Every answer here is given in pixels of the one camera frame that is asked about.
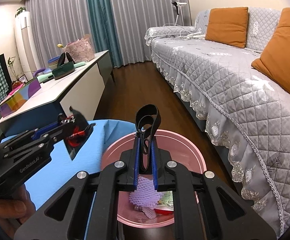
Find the colourful box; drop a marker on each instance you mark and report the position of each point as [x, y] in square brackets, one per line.
[22, 97]

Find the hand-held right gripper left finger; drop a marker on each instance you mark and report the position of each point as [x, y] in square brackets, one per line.
[136, 160]

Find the stack of coloured bowls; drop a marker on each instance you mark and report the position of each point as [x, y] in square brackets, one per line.
[53, 62]

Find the bamboo plant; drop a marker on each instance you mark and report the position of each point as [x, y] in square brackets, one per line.
[10, 61]

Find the purple foam fruit net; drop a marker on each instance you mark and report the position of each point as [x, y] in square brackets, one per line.
[145, 192]

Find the dark green round bag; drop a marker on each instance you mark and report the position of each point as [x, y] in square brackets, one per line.
[63, 71]

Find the grey quilted sofa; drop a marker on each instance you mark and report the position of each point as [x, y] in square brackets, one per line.
[210, 62]

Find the white standing air conditioner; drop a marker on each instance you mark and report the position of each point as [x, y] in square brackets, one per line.
[25, 40]

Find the brown teapot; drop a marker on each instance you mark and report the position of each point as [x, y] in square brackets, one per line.
[16, 83]

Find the mint green roll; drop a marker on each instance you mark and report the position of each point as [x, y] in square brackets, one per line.
[81, 64]

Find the potted green plant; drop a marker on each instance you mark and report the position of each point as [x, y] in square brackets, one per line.
[21, 11]

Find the teal curtain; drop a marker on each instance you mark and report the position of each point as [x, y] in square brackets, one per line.
[100, 17]

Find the white floor lamp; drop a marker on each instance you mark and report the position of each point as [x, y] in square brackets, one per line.
[178, 4]

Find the mint green tray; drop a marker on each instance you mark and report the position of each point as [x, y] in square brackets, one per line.
[45, 78]

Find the white coffee table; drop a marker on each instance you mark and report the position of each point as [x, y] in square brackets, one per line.
[80, 80]

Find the long red plastic bag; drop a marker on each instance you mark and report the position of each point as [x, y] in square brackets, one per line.
[163, 211]

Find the black foil wrapper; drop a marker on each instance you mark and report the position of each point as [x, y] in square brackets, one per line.
[72, 151]

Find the grey curtain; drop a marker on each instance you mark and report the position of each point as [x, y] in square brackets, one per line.
[145, 17]
[60, 17]

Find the pink plastic basin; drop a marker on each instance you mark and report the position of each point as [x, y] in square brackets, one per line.
[185, 150]

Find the pink patterned packet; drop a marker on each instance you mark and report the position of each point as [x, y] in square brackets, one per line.
[14, 90]

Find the pink woven basket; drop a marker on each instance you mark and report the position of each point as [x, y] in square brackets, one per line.
[81, 48]

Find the green printed wrapper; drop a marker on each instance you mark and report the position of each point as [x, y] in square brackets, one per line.
[167, 198]

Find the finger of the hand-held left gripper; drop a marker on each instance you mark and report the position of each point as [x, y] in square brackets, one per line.
[47, 129]
[57, 137]

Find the person's left hand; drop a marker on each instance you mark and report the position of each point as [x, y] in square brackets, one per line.
[10, 208]

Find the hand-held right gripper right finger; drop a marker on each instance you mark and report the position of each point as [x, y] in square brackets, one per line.
[155, 165]

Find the orange cushion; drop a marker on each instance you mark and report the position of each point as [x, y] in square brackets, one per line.
[227, 26]
[282, 55]

